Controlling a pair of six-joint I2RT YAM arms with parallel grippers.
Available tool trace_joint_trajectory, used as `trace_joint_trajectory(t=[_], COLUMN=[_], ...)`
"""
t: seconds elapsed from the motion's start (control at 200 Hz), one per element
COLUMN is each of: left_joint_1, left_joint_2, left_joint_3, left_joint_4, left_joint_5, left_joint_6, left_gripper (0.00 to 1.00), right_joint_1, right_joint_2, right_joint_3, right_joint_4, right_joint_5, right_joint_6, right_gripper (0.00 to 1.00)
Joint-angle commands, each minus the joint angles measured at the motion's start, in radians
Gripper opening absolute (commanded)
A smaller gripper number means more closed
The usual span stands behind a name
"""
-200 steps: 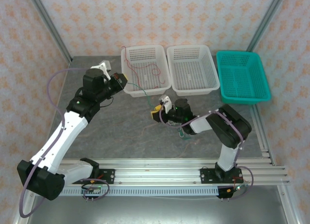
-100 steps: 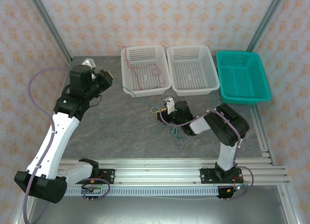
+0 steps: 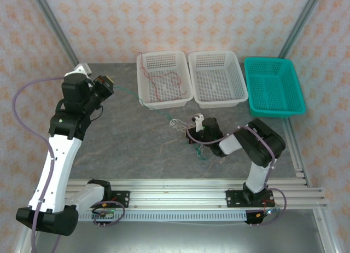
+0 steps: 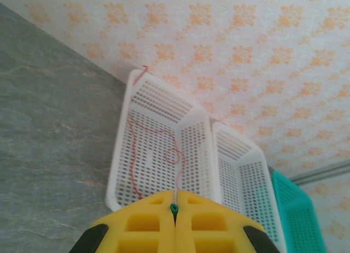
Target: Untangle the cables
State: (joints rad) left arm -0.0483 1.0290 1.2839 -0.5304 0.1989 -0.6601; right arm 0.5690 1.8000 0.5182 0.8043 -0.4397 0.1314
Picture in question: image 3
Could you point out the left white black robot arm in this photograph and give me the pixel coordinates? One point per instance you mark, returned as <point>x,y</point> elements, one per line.
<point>58,168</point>

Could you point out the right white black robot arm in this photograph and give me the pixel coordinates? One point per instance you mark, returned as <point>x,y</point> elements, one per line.
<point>262,143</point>

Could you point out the white perforated plastic basket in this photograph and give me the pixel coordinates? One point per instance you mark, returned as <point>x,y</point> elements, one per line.
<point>164,86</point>
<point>216,77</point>

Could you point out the teal perforated plastic basket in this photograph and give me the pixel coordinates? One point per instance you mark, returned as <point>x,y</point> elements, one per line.
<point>273,86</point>

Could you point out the small circuit board with LED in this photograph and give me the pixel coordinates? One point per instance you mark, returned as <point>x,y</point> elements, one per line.
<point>105,215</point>
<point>263,214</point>

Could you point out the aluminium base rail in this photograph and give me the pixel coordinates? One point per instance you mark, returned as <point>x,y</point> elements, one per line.
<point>177,194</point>

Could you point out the aluminium frame post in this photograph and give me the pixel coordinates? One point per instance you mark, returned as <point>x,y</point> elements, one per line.
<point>325,231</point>
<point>23,243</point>
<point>58,31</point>
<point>299,25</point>

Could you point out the aluminium table side rail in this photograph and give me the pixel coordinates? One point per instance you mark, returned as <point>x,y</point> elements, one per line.
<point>296,151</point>

